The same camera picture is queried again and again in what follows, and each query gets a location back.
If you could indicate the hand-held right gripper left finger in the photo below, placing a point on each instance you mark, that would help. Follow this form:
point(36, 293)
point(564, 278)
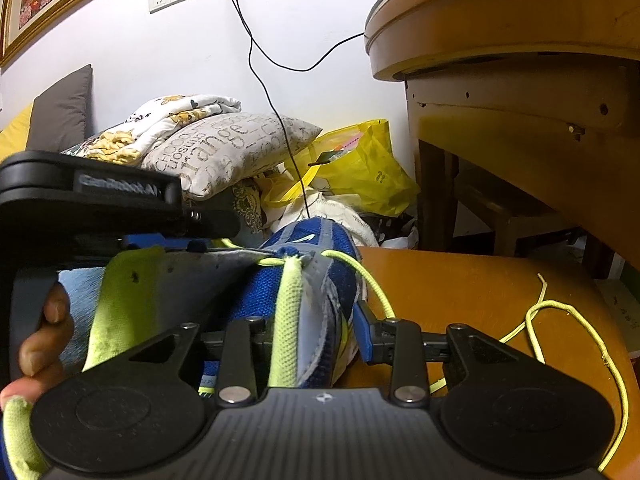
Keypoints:
point(237, 360)

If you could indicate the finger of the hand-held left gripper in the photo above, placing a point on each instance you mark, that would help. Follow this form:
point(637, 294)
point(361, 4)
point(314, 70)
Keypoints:
point(215, 215)
point(160, 241)

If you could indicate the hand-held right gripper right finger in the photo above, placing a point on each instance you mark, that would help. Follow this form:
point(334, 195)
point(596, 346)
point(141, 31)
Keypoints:
point(362, 330)

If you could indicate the blue running shoe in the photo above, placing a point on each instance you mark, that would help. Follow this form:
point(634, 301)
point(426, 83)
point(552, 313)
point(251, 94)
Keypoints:
point(320, 280)

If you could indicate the neon yellow shoelace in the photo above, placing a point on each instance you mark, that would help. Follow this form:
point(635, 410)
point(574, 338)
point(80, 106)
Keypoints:
point(565, 303)

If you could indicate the person's left hand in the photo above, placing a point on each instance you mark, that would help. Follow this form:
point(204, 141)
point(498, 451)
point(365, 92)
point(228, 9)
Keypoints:
point(47, 350)

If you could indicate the blue floral brocade cover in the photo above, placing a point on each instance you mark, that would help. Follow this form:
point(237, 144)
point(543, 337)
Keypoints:
point(250, 205)

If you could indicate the grey printed pillow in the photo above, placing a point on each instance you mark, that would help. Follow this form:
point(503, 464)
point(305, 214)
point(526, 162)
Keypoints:
point(225, 150)

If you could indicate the yellow cushion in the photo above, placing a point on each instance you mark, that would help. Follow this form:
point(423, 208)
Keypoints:
point(15, 130)

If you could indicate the dark grey cushion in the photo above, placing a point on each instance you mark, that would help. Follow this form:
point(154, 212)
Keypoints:
point(60, 110)

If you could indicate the dark cloth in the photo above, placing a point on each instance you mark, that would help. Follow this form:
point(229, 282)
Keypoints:
point(390, 225)

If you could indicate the small wooden table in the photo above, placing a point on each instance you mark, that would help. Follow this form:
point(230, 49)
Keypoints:
point(475, 285)

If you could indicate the pink packet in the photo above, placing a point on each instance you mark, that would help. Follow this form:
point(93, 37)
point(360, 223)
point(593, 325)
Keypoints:
point(350, 141)

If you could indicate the yellow plastic bag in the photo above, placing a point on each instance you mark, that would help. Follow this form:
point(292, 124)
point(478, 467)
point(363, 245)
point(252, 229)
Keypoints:
point(380, 170)

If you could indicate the wooden chair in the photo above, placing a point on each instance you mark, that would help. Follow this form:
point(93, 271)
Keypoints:
point(510, 210)

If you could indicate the round wooden dining table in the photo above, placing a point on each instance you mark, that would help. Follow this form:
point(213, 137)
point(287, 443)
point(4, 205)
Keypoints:
point(500, 20)

